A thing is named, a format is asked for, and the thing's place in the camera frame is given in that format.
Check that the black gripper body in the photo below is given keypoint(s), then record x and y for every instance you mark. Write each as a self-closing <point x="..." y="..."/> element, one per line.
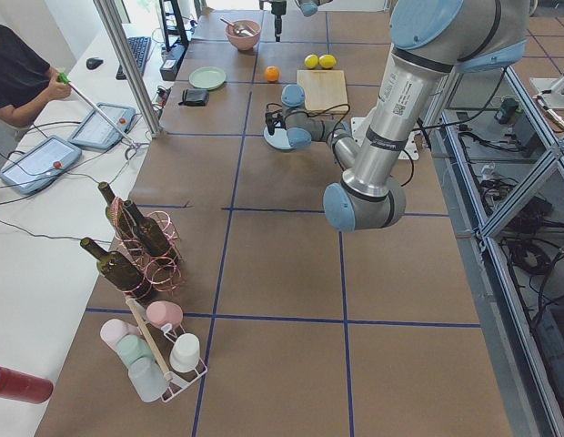
<point x="277" y="14"/>

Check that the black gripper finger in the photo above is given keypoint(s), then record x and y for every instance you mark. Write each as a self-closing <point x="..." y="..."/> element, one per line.
<point x="278" y="29"/>

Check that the orange fruit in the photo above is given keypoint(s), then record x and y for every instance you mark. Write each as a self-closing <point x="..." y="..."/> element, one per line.
<point x="271" y="74"/>

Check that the light blue plate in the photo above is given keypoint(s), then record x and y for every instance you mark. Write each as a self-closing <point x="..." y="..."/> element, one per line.
<point x="278" y="139"/>

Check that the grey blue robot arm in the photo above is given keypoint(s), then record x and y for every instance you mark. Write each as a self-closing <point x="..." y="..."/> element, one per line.
<point x="307" y="7"/>
<point x="429" y="40"/>

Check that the green plate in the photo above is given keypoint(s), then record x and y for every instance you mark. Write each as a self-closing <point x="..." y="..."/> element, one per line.
<point x="208" y="78"/>

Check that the pink bowl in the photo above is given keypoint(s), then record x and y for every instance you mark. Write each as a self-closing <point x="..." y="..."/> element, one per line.
<point x="245" y="43"/>

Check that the metal scoop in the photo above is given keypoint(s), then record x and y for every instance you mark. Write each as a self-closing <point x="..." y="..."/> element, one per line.
<point x="237" y="29"/>

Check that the lemon near board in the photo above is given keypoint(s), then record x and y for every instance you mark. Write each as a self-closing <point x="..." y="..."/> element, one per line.
<point x="311" y="61"/>

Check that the lemon far from board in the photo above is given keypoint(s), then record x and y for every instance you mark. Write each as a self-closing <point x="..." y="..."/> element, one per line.
<point x="327" y="61"/>

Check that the wooden cutting board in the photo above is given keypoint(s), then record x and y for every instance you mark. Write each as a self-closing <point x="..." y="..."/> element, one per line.
<point x="324" y="90"/>

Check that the dark folded cloth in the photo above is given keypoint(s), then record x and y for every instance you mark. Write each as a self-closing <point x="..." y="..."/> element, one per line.
<point x="194" y="98"/>

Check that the black keyboard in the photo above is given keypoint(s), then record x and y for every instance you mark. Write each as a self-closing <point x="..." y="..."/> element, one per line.
<point x="140" y="47"/>

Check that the black computer mouse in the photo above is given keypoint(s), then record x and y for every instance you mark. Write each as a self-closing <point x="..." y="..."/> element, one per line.
<point x="93" y="63"/>

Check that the teach pendant far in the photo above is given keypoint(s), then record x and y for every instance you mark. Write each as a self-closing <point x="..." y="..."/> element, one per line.
<point x="96" y="133"/>

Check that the teach pendant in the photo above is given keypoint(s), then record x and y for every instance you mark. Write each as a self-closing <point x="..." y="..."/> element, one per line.
<point x="96" y="133"/>
<point x="40" y="166"/>

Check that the metal grabber stick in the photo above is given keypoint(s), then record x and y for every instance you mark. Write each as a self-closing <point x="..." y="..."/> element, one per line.
<point x="132" y="146"/>

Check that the green bottle back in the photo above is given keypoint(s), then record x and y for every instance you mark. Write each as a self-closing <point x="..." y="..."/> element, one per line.
<point x="114" y="211"/>

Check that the green bottle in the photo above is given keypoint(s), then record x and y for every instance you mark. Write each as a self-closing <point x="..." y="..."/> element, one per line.
<point x="114" y="211"/>
<point x="118" y="270"/>
<point x="149" y="233"/>

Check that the green bottle middle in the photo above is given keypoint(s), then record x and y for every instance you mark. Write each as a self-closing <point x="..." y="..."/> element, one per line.
<point x="149" y="233"/>

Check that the person in black shirt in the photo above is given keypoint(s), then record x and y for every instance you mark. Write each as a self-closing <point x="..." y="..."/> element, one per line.
<point x="27" y="82"/>

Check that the teach pendant near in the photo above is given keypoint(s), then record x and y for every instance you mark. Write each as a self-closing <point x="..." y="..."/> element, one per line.
<point x="40" y="166"/>

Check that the green bottle front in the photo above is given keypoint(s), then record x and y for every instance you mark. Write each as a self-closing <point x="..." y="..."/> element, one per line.
<point x="118" y="270"/>

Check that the pink cup top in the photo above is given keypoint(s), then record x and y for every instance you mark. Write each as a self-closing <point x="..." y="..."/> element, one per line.
<point x="163" y="312"/>

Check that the white cup right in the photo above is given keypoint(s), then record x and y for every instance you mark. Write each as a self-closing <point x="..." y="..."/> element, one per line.
<point x="185" y="353"/>

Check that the pale pink cup left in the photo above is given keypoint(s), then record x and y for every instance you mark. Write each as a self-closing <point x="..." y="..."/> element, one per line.
<point x="114" y="330"/>

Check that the mint green cup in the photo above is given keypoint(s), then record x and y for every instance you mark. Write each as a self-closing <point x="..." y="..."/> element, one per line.
<point x="131" y="348"/>

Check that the light grey cup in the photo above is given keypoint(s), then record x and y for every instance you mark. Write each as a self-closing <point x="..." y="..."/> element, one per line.
<point x="148" y="379"/>

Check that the red cylinder bottle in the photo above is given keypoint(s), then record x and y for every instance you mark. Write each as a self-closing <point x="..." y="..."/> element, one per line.
<point x="19" y="386"/>

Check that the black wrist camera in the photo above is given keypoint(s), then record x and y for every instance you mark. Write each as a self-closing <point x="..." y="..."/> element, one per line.
<point x="274" y="117"/>

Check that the aluminium frame post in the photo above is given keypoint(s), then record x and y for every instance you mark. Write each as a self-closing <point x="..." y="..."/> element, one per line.
<point x="114" y="28"/>

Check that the copper wire bottle rack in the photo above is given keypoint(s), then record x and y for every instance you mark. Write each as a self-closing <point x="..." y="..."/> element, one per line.
<point x="164" y="275"/>

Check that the wooden rack handle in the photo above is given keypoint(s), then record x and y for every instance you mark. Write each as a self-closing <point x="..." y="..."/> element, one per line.
<point x="137" y="312"/>

